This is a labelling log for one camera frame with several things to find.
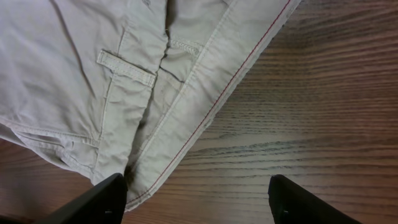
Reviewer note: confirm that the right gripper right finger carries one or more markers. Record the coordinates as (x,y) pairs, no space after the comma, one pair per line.
(291,204)

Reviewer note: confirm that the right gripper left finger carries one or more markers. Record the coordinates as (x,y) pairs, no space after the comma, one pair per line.
(102,204)

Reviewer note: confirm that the beige shorts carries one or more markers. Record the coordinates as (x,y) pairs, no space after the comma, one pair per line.
(101,87)

